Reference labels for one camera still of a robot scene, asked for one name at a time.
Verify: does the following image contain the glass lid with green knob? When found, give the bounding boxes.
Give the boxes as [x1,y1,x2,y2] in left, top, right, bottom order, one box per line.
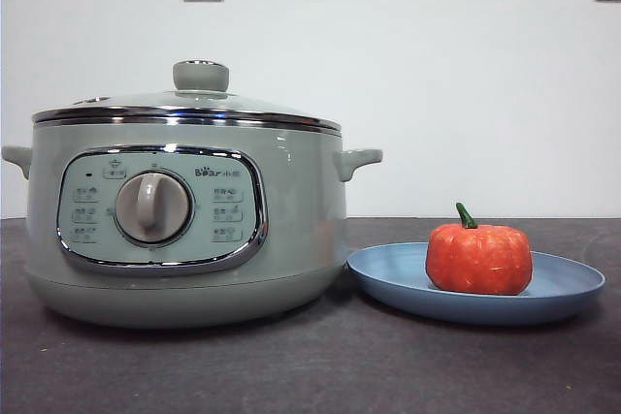
[31,59,343,133]

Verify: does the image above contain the pale green electric steamer pot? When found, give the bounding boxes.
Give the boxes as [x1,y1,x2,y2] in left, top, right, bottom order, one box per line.
[1,115,384,329]

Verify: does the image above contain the orange pumpkin with green stem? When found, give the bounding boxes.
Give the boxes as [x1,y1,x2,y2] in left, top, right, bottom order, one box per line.
[425,202,534,297]

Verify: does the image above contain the blue plate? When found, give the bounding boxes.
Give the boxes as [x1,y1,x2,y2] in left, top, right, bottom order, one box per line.
[346,241,606,327]

